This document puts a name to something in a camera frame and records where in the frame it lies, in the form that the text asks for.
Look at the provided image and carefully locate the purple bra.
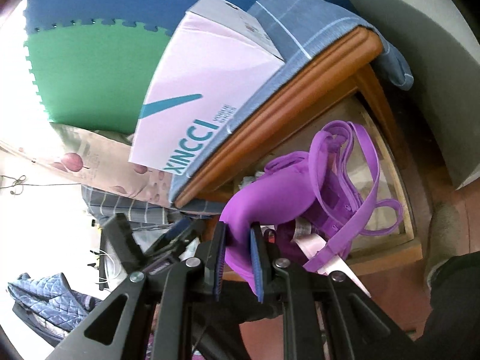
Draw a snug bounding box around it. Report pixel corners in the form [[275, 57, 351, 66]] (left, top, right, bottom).
[[219, 120, 403, 299]]

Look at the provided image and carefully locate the white shoe box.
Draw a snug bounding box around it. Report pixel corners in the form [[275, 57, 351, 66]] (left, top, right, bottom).
[[128, 0, 286, 179]]

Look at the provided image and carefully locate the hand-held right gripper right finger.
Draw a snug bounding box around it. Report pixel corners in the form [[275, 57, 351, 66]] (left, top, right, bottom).
[[249, 223, 417, 360]]

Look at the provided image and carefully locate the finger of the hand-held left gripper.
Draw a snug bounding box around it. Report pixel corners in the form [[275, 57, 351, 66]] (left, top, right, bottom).
[[101, 213, 151, 271], [150, 217, 211, 267]]

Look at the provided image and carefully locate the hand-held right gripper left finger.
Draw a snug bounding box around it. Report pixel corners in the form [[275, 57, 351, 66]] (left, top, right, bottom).
[[45, 222, 227, 360]]

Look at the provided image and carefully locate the thin black cable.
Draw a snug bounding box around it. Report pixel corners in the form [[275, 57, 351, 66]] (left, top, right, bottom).
[[0, 174, 85, 196]]

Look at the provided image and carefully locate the person's leg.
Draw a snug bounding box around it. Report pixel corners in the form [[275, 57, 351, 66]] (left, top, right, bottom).
[[424, 251, 480, 360]]

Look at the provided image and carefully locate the grey plaid cloth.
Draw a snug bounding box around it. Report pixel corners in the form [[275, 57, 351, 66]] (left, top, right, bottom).
[[80, 184, 177, 229]]

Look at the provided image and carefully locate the wooden nightstand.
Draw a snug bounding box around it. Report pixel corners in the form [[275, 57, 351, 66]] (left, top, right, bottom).
[[174, 26, 406, 211]]

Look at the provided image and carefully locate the person's foot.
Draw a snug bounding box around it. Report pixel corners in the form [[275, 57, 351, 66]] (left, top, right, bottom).
[[425, 200, 467, 282]]

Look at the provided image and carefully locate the white fabric tag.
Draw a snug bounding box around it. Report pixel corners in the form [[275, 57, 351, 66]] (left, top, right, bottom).
[[294, 222, 372, 298]]

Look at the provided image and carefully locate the green foam mat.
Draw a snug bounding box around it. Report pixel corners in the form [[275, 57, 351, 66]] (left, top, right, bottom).
[[24, 19, 181, 136]]

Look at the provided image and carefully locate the blue quilted jacket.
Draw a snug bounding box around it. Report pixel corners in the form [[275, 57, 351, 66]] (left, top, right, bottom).
[[5, 272, 104, 346]]

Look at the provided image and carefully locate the pink floral curtain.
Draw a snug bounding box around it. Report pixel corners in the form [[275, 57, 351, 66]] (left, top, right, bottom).
[[0, 124, 177, 209]]

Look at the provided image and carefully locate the blue checked cloth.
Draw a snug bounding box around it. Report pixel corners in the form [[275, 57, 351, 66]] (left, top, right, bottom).
[[167, 0, 413, 218]]

